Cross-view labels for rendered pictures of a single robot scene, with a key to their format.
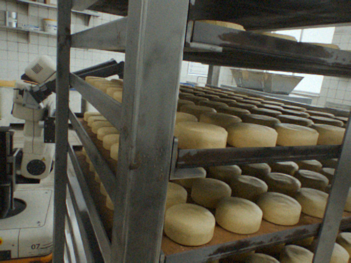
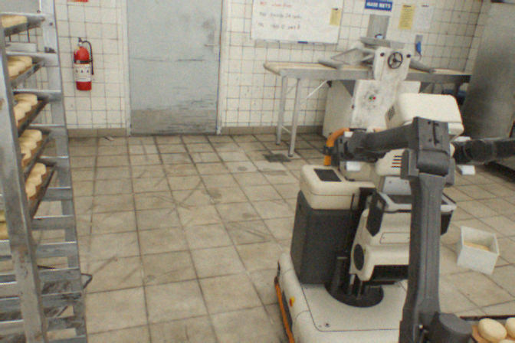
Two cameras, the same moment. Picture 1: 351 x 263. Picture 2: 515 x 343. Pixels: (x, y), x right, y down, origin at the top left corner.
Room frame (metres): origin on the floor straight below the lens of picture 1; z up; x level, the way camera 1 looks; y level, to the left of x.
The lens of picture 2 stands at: (1.44, -0.60, 1.48)
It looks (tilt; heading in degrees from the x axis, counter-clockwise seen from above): 22 degrees down; 100
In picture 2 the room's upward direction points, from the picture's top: 5 degrees clockwise
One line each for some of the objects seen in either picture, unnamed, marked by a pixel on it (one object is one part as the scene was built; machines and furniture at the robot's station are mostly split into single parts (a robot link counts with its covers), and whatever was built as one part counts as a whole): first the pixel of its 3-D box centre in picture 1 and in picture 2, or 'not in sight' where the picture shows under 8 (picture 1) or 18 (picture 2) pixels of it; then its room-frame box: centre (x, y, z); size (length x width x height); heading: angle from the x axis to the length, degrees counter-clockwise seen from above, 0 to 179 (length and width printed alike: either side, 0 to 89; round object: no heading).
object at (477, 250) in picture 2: not in sight; (476, 249); (2.51, 2.03, 0.08); 0.30 x 0.22 x 0.16; 78
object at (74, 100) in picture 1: (62, 105); not in sight; (4.91, 2.05, 0.38); 0.64 x 0.54 x 0.77; 30
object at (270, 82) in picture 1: (262, 81); not in sight; (2.25, -0.60, 1.25); 0.56 x 0.29 x 0.14; 21
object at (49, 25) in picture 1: (50, 26); not in sight; (5.00, 2.30, 1.67); 0.25 x 0.24 x 0.21; 121
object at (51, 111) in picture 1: (53, 120); (409, 207); (1.75, 0.79, 0.87); 0.28 x 0.16 x 0.22; 20
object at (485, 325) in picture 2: not in sight; (491, 330); (1.82, 0.13, 0.91); 0.05 x 0.05 x 0.02
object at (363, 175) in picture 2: not in sight; (367, 163); (1.61, 1.17, 0.87); 0.23 x 0.15 x 0.11; 20
